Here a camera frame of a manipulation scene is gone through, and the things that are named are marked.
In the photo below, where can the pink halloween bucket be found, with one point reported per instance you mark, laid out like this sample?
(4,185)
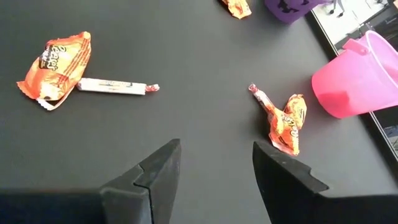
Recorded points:
(351,84)

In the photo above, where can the orange peanut butter cup packet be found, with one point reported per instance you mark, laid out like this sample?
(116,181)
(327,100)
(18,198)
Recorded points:
(286,130)
(59,68)
(237,7)

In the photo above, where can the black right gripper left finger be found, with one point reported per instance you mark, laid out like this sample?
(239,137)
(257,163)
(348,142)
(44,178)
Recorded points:
(130,205)

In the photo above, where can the white red candy roll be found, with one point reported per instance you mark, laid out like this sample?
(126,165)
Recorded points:
(112,86)
(261,98)

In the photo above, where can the purple halloween bucket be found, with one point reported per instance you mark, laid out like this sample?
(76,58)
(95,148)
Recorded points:
(289,9)

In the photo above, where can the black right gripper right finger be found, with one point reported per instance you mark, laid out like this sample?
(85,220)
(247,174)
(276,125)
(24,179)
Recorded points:
(295,202)

